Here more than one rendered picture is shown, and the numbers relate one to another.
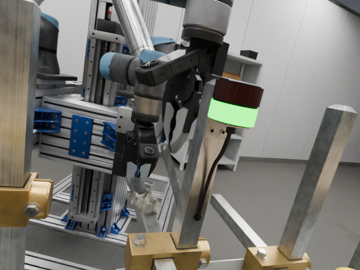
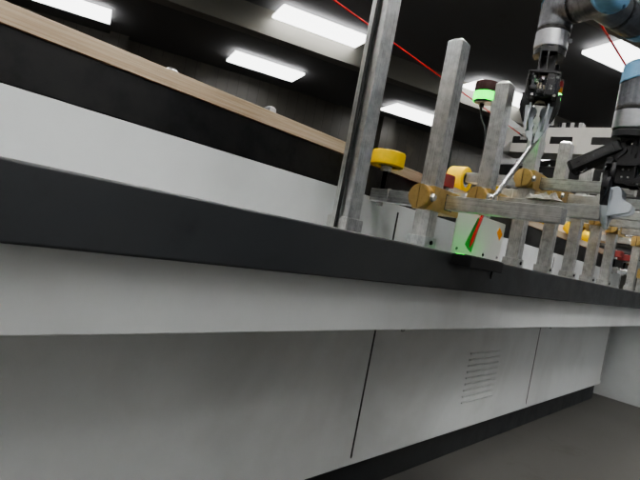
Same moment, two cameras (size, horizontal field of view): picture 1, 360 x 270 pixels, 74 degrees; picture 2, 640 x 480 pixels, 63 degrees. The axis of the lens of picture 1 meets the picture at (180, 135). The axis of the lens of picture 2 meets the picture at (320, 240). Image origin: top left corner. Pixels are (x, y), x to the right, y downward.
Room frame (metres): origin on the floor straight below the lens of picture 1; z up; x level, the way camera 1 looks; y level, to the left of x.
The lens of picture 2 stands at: (1.33, -0.97, 0.68)
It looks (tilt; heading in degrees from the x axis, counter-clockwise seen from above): 1 degrees down; 153
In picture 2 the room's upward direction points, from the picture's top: 11 degrees clockwise
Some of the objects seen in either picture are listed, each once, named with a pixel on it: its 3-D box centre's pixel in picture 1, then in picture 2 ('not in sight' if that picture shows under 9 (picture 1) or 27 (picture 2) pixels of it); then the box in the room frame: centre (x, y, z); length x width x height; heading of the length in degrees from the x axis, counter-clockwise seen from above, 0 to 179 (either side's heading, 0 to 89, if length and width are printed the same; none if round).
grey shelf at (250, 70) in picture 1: (214, 112); not in sight; (3.29, -0.40, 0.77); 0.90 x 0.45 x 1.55; 117
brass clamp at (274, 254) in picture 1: (277, 264); (434, 200); (0.43, -0.25, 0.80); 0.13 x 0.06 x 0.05; 111
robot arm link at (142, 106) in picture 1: (145, 106); (632, 124); (0.60, 0.10, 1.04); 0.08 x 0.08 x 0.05
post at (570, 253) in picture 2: not in sight; (576, 223); (0.08, 0.66, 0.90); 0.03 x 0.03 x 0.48; 21
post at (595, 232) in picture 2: not in sight; (595, 232); (-0.01, 0.89, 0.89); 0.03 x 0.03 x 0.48; 21
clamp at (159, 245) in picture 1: (168, 255); (486, 201); (0.34, -0.02, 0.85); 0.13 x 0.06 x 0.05; 111
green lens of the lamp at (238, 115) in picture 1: (232, 112); (485, 97); (0.31, -0.06, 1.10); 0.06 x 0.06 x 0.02
